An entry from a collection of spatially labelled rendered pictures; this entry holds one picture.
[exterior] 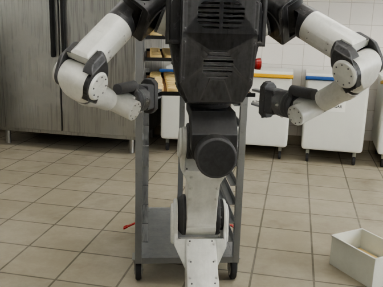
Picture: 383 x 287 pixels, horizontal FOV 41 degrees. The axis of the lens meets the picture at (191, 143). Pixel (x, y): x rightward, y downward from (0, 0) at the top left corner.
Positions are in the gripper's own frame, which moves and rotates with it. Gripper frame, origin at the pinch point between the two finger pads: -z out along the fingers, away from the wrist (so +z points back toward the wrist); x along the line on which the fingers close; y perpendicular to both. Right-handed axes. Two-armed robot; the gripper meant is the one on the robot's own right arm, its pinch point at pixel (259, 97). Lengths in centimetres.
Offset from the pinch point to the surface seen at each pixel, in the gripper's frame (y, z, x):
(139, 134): 16, -56, -23
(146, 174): 6, -68, -46
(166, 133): -123, -258, -79
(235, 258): -22, -34, -82
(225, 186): -33, -57, -55
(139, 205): 16, -56, -55
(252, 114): -178, -202, -56
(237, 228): -23, -34, -67
